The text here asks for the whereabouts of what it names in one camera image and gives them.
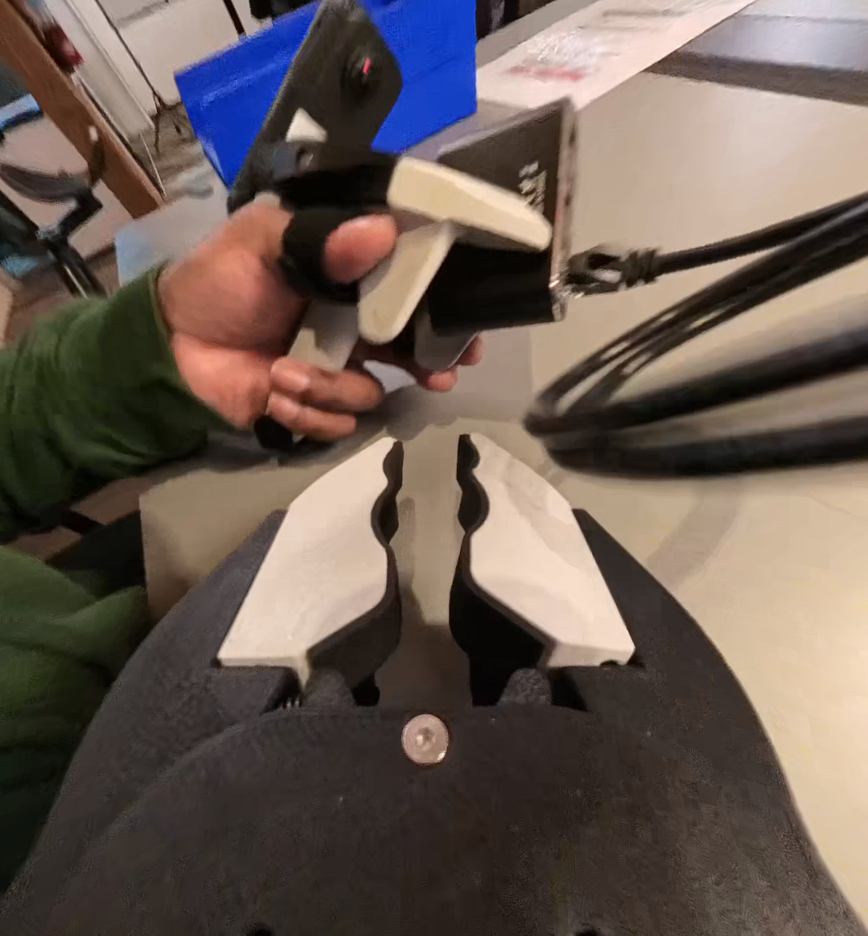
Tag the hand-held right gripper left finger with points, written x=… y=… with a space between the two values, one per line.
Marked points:
x=309 y=578

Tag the wooden post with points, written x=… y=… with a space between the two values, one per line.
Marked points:
x=61 y=95

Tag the person's left hand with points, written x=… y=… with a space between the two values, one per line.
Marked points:
x=214 y=307

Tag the laminated instruction sheet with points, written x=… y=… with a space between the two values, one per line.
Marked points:
x=587 y=51

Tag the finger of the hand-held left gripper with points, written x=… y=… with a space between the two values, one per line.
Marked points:
x=470 y=205
x=441 y=349

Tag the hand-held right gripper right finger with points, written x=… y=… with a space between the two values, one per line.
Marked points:
x=544 y=570

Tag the blue storage bin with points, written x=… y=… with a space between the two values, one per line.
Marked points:
x=434 y=58

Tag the black ethernet port adapter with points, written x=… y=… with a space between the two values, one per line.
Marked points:
x=500 y=153

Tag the person's green sweater torso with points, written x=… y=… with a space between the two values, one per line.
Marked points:
x=24 y=658

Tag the black office chair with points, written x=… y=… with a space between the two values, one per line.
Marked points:
x=46 y=186

